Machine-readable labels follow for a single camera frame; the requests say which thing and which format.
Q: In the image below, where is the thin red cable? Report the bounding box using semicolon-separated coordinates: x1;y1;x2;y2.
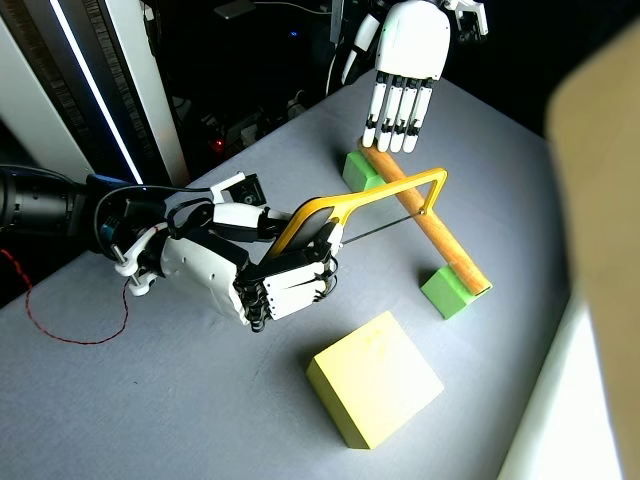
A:
0;246;132;347

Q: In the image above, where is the beige board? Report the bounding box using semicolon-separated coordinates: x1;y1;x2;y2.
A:
546;18;640;480

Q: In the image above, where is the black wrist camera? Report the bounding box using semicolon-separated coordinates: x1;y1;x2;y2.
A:
208;171;265;208

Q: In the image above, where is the white panel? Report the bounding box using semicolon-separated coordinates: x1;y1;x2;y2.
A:
0;13;97;172

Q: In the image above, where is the white post with light strip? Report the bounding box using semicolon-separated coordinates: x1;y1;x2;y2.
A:
46;0;192;187

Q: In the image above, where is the white cable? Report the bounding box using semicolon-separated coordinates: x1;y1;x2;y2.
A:
323;0;347;97

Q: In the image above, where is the green support block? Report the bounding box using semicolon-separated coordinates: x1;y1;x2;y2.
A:
418;263;494;322
341;148;385;195

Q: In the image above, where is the white backdrop curtain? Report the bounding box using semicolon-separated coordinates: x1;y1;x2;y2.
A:
498;293;627;480

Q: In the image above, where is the silver flat device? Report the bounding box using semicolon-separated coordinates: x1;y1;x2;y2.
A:
213;0;257;21

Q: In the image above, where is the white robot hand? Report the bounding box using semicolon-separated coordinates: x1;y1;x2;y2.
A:
341;0;455;155
158;198;347;335

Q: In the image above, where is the grey table cloth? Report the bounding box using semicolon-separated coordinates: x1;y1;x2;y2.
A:
0;67;576;480

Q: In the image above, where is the yellow frame hacksaw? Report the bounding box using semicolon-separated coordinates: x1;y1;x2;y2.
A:
258;167;450;267

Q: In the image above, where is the brown wooden rod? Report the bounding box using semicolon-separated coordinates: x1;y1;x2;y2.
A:
361;146;492;297

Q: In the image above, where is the yellow wooden cube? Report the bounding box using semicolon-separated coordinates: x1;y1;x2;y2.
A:
305;309;447;452

